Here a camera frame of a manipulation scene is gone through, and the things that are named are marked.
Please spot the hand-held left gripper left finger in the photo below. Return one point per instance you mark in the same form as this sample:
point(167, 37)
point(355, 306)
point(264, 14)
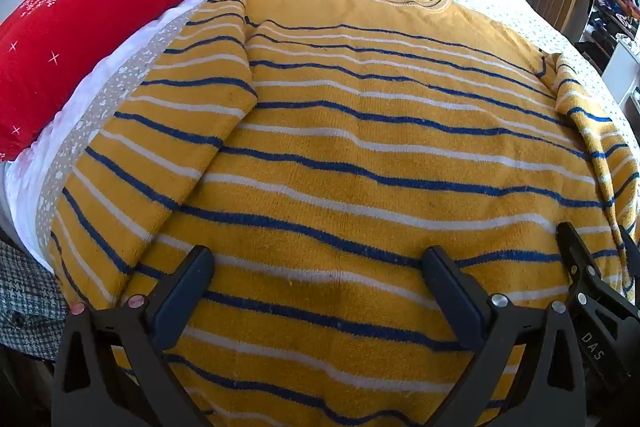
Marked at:
point(187, 287)

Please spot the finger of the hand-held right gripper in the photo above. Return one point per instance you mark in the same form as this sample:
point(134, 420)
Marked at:
point(631, 252)
point(577, 257)

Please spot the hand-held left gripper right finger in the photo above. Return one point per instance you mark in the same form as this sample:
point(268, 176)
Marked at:
point(450, 287)

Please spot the yellow striped sweater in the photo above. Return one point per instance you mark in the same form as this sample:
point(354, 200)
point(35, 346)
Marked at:
point(350, 157)

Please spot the houndstooth cloth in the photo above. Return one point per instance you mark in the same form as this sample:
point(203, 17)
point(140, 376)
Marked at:
point(25, 292)

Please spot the white television cabinet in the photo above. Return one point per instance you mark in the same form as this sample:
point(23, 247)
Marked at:
point(622, 72)

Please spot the shoe rack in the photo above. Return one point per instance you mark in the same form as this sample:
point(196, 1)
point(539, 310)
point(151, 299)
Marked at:
point(600, 34)

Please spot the white bed sheet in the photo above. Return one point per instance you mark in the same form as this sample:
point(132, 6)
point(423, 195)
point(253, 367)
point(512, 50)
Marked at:
point(100, 79)

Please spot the beige dotted quilt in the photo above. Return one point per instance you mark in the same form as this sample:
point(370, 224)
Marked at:
point(165, 34)

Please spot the red floral pillow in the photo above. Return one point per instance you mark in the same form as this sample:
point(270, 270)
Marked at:
point(95, 22)

